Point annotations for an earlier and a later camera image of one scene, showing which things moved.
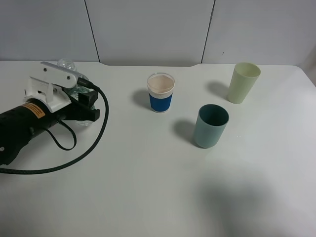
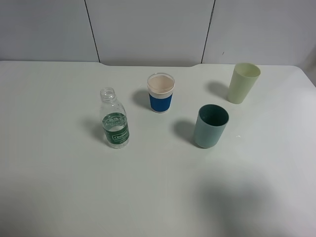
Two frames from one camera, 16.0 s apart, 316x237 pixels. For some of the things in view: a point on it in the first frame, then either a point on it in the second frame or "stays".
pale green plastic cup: x=244 y=77 stays
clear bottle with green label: x=74 y=91 → x=114 y=119
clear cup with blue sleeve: x=160 y=87 stays
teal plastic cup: x=212 y=121 stays
